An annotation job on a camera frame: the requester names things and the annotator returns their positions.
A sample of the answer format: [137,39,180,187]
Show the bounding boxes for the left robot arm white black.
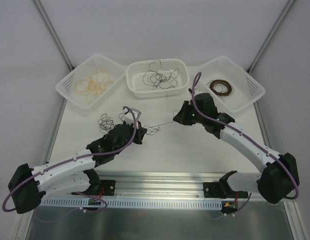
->
[8,121,147,214]

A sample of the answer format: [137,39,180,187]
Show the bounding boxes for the white left basket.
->
[55,54,126,110]

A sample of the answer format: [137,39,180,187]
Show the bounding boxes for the left aluminium corner post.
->
[31,0,74,71]

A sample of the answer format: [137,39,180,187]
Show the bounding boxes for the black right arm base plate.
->
[202,182,249,199]

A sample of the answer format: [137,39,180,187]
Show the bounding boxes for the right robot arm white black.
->
[173,93,300,204]

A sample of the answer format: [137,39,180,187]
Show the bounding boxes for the right aluminium corner post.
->
[246,0,297,75]

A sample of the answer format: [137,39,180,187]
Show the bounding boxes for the yellow cables in left basket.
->
[73,65,115,105]

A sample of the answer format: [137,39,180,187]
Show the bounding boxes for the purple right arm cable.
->
[191,72,300,217]

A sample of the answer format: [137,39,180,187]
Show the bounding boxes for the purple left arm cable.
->
[1,106,139,216]

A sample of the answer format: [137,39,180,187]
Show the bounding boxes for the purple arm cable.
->
[191,72,300,217]
[1,106,139,216]

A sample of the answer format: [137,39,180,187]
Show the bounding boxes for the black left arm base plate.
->
[81,179,116,197]

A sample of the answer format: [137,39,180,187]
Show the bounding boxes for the white middle perforated basket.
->
[126,58,189,99]

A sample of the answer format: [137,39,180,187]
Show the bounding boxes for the brown cable coil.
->
[206,79,235,103]

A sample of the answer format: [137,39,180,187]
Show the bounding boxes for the white right basket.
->
[193,56,266,113]

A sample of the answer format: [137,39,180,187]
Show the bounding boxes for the grey-black cables in middle basket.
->
[141,59,181,91]

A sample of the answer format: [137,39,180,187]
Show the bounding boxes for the aluminium frame rail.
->
[24,169,296,202]

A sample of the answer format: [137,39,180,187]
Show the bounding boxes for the aluminium corner post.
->
[31,0,74,71]
[246,0,297,75]

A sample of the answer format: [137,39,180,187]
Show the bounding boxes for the white slotted cable duct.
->
[40,197,222,211]

